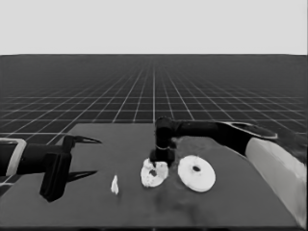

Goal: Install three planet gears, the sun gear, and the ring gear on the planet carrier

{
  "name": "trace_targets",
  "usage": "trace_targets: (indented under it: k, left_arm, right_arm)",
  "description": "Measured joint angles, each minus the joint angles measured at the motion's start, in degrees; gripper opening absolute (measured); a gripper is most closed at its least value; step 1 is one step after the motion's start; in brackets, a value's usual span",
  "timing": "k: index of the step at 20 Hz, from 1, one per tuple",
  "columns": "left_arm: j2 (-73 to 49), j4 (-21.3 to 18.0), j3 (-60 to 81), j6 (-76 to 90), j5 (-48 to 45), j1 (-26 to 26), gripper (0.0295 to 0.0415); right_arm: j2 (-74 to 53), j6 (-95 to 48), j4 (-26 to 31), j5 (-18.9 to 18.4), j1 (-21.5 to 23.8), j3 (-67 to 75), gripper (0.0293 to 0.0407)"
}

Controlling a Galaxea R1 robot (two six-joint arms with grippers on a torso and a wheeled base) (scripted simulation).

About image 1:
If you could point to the large thick white disc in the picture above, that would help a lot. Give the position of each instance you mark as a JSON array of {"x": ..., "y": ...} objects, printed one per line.
[{"x": 200, "y": 181}]

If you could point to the white round carrier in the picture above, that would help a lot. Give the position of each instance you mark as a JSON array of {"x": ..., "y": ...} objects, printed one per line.
[{"x": 160, "y": 180}]

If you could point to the small white T-shaped piece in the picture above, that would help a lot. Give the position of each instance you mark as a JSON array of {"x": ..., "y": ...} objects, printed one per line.
[{"x": 114, "y": 188}]

